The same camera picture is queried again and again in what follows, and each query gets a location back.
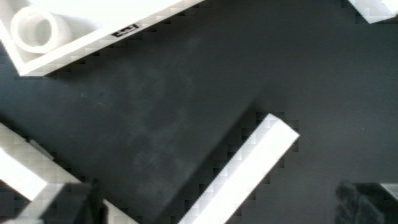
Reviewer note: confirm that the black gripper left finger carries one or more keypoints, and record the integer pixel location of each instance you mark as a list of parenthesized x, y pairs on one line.
[(77, 207)]

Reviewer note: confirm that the white U-shaped fence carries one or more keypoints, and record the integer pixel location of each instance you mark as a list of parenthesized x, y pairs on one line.
[(36, 178)]

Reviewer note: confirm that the white leg far left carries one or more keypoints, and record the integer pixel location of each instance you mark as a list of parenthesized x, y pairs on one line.
[(244, 172)]

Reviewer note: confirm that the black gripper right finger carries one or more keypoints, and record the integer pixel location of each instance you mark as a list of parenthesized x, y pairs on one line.
[(366, 203)]

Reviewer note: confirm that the white square tabletop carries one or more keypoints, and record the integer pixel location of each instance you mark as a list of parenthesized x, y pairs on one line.
[(54, 30)]

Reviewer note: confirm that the white leg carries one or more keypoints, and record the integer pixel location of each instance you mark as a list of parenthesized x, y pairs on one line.
[(244, 172), (377, 10)]

